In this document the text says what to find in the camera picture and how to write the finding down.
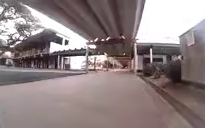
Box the grey concrete path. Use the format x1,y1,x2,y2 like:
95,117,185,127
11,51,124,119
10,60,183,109
0,69,194,128

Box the covered walkway shelter with posts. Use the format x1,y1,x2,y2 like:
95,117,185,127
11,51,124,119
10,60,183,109
18,0,147,73

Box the bushes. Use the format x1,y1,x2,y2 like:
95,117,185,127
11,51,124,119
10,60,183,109
142,59,183,84

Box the white building with dark window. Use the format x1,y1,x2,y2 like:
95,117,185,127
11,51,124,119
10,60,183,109
135,42,182,73

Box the two-storey building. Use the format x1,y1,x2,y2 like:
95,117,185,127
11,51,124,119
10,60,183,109
11,28,88,71

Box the dark lawn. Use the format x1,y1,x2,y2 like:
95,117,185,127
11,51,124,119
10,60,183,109
0,68,86,88

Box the concrete drain gutter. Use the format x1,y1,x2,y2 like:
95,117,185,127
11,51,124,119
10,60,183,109
138,74,205,128

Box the grey building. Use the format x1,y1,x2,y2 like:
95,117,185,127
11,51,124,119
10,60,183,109
178,17,205,87

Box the large tree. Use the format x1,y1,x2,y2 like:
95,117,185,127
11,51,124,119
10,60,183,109
0,0,44,51

